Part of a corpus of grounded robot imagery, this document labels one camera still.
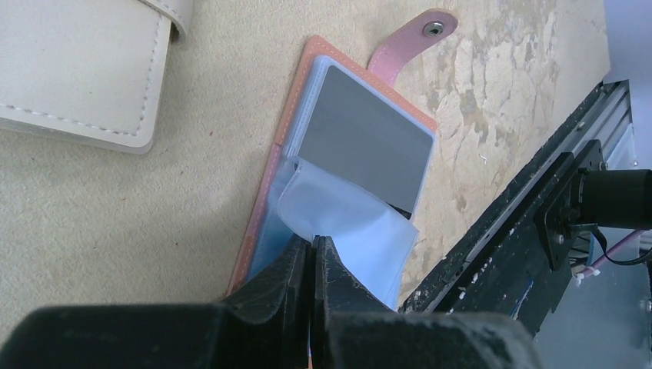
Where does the aluminium frame rail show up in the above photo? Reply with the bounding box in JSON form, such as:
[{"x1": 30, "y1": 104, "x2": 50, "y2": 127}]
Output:
[{"x1": 584, "y1": 80, "x2": 638, "y2": 170}]

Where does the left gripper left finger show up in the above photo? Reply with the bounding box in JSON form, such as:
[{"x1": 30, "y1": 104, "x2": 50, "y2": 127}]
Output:
[{"x1": 1, "y1": 236, "x2": 311, "y2": 368}]

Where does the brown card holder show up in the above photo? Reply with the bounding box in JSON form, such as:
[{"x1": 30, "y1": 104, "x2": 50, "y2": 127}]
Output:
[{"x1": 228, "y1": 9, "x2": 458, "y2": 309}]

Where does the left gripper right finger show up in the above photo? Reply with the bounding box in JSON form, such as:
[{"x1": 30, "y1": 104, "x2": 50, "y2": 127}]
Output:
[{"x1": 311, "y1": 236, "x2": 541, "y2": 368}]

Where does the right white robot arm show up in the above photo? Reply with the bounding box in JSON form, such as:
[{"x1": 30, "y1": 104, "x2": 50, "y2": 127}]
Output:
[{"x1": 534, "y1": 139, "x2": 651, "y2": 271}]

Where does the cream card holder with snap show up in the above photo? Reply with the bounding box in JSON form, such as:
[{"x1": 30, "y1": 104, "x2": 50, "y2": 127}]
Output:
[{"x1": 1, "y1": 0, "x2": 194, "y2": 155}]

